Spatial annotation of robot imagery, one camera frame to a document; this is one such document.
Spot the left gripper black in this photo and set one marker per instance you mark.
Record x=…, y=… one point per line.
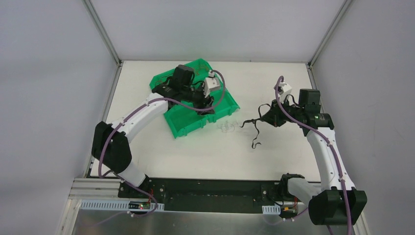
x=203, y=103

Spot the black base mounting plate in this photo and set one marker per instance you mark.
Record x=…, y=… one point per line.
x=222, y=196

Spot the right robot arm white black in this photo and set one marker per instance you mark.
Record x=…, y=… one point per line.
x=338, y=202

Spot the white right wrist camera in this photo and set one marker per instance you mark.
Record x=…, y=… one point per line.
x=283, y=89

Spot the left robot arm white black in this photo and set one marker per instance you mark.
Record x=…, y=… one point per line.
x=111, y=141

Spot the white small cable duct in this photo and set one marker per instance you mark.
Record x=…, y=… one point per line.
x=271, y=210

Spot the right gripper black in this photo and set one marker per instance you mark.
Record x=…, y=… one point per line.
x=272, y=116

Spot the white slotted cable duct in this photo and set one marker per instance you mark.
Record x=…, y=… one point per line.
x=120, y=205

